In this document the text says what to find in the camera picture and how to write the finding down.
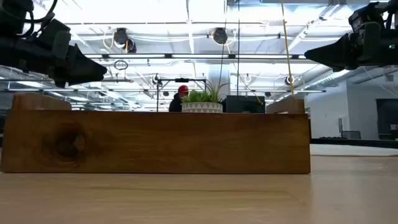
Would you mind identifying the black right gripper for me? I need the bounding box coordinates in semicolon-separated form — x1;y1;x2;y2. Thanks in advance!
303;21;398;73

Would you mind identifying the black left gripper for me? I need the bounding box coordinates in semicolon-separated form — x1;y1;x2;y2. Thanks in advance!
0;37;108;88

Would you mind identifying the wooden tea organizer box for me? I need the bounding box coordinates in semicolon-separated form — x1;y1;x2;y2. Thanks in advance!
1;92;312;174

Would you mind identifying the grey office chair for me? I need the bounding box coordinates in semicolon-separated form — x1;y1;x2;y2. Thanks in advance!
340;130;362;140

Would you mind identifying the white round placemat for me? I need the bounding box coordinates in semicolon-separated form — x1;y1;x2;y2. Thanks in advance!
310;143;398;157

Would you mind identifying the person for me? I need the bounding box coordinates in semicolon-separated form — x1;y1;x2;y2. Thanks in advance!
168;85;190;113

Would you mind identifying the succulent in white patterned pot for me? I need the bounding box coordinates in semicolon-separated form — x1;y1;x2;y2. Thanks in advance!
180;79;230;114

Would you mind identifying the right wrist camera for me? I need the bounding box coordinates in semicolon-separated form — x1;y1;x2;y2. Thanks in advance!
348;1;382;35

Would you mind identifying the yellow hanging cable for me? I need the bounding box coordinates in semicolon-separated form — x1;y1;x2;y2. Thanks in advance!
280;0;295;96

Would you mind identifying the ceiling cable reel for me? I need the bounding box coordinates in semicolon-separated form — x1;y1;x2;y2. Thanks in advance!
112;27;138;54
211;27;229;45

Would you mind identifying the black camera rig frame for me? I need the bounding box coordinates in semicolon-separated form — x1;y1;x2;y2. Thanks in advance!
155;77;208;113

